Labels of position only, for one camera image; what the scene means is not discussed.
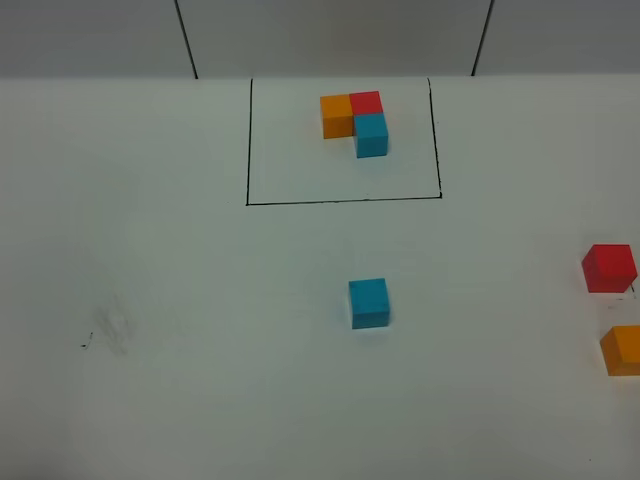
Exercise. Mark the red template block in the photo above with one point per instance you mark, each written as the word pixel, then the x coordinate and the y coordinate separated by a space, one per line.
pixel 366 103

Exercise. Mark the orange template block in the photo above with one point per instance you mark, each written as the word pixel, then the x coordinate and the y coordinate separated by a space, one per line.
pixel 337 116

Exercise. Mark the blue template block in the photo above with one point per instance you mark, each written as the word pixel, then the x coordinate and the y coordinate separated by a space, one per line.
pixel 371 135

